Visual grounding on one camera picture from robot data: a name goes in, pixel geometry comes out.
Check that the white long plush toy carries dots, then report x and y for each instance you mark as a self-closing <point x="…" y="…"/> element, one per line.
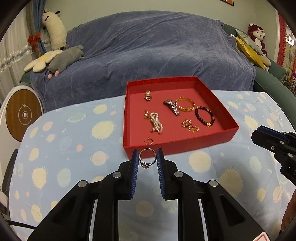
<point x="55" y="28"/>

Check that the grey plush toy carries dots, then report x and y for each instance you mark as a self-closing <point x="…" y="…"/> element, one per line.
<point x="64" y="59"/>

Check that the red bow curtain tie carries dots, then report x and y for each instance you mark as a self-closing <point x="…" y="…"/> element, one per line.
<point x="34" y="41"/>

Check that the grey green pillow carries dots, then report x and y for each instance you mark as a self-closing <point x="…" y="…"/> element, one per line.
<point x="253" y="42"/>

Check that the red jewelry box tray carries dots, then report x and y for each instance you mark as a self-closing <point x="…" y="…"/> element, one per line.
<point x="147" y="117"/>

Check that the green sofa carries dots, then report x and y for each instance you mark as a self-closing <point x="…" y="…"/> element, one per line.
<point x="270" y="81"/>

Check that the gold hoop earring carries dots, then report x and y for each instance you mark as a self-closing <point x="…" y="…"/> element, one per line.
<point x="148" y="141"/>

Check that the round wooden white device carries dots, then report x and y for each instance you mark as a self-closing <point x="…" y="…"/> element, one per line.
<point x="19" y="110"/>

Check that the blue sofa cover blanket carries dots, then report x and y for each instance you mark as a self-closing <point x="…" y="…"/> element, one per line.
<point x="141" y="45"/>

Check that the white sheer curtain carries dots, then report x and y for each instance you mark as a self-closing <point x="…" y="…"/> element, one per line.
<point x="16" y="53"/>

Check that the right hand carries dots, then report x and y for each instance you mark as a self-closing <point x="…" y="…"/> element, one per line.
<point x="289" y="213"/>

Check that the yellow pillow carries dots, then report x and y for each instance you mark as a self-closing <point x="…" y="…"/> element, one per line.
<point x="250" y="53"/>

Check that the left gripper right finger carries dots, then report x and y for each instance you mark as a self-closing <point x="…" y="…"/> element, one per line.
<point x="166" y="170"/>

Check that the blue curtain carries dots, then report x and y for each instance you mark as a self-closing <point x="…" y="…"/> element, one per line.
<point x="38" y="7"/>

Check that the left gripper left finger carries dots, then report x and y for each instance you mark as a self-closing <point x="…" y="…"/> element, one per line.
<point x="128" y="179"/>

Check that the framed wall picture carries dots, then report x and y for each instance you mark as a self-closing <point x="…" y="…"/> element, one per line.
<point x="230" y="2"/>

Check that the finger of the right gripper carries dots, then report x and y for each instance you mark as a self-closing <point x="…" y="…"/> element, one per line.
<point x="267" y="139"/>
<point x="269" y="129"/>

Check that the white flower plush cushion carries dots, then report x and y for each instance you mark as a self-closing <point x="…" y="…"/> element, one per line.
<point x="39" y="64"/>

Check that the silver wristwatch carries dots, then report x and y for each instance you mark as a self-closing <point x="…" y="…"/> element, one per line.
<point x="172" y="105"/>

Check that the red monkey plush toy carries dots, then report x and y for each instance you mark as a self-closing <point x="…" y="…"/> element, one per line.
<point x="257" y="34"/>

